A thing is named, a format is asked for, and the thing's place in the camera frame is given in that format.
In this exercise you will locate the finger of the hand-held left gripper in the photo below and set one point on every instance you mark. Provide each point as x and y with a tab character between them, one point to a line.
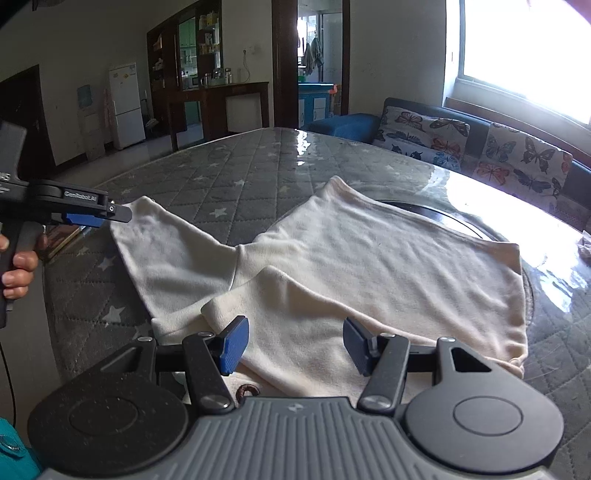
85	219

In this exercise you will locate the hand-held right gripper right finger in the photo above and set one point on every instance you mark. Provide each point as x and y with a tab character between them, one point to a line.
355	344

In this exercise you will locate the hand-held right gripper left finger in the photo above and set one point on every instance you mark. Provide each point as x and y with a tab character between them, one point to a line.
233	344

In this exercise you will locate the cream garment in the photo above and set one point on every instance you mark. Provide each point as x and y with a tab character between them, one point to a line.
369	258

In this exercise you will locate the hanging clothes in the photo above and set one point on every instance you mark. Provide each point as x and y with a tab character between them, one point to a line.
314	55

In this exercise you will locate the person's left hand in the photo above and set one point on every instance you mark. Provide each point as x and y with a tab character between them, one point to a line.
23	279

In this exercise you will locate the dark wooden door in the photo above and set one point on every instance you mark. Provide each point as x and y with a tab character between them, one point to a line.
27	110

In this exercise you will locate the white refrigerator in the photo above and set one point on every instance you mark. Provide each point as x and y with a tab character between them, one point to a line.
127	106

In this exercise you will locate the round black induction cooker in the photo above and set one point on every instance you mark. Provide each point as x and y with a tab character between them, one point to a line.
415	207

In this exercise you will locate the grey quilted star table cover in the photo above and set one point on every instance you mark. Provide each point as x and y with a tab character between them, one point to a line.
231	161

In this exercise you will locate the dark wooden cabinet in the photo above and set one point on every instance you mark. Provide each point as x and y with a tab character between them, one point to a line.
217	97

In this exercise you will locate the blue sofa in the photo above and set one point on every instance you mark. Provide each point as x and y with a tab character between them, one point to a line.
341	124

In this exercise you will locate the blue cabinet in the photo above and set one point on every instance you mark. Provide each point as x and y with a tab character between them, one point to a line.
318	104

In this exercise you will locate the person's teal clothing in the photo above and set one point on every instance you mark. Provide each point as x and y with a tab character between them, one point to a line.
14	461

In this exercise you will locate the window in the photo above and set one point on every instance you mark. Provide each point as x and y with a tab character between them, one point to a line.
531	46

